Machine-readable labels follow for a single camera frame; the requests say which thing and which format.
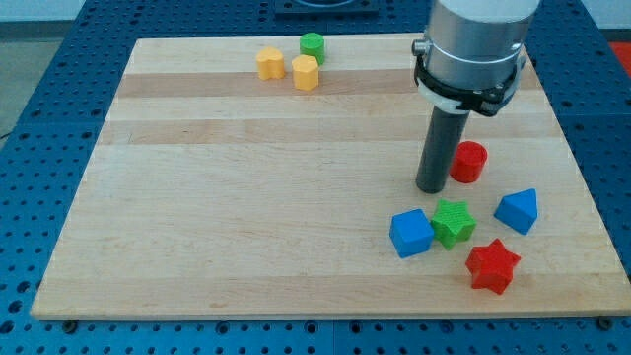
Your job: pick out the red cylinder block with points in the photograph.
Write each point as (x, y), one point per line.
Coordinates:
(469, 161)

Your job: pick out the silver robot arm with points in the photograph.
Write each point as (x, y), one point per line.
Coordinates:
(470, 57)

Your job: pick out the wooden board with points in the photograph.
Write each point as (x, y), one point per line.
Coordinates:
(212, 194)

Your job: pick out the blue cube block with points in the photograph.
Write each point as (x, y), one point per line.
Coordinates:
(411, 233)

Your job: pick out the yellow hexagon block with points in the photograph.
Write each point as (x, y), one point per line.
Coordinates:
(305, 72)

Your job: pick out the yellow heart block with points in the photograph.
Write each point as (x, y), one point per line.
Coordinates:
(270, 63)

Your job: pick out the green cylinder block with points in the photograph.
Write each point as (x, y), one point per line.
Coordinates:
(313, 44)

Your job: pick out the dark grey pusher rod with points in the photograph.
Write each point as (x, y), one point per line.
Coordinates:
(442, 138)

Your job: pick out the green star block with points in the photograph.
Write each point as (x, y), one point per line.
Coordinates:
(452, 223)

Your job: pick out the red star block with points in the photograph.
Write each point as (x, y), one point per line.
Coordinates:
(492, 267)

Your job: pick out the blue triangle block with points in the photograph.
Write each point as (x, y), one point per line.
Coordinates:
(518, 210)

